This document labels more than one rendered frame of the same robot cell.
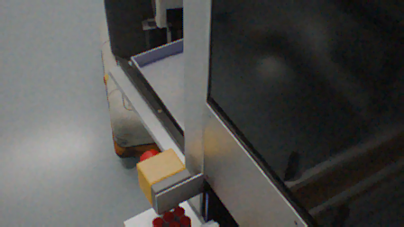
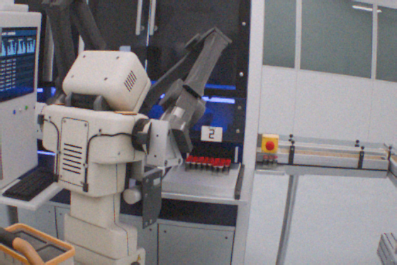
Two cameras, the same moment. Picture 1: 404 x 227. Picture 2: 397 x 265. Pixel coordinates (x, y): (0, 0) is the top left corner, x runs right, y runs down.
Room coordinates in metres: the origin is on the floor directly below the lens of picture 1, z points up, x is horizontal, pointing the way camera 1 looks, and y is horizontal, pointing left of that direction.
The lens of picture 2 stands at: (2.24, 1.06, 1.44)
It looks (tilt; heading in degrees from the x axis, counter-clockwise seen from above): 12 degrees down; 219
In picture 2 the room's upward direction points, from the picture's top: 3 degrees clockwise
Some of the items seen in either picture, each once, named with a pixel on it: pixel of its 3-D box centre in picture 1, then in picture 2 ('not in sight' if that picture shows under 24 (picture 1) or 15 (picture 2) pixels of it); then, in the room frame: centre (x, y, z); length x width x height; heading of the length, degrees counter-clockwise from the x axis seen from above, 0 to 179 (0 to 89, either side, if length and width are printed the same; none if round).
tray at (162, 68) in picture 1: (213, 87); (203, 176); (0.85, -0.03, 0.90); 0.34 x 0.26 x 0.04; 31
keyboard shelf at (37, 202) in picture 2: not in sight; (30, 186); (1.35, -0.58, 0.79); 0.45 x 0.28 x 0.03; 32
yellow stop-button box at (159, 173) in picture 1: (163, 180); (269, 142); (0.53, 0.06, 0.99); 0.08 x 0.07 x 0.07; 32
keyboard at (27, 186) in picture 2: not in sight; (35, 181); (1.33, -0.56, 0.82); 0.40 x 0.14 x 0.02; 32
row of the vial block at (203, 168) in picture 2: not in sight; (207, 167); (0.78, -0.07, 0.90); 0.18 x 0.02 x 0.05; 121
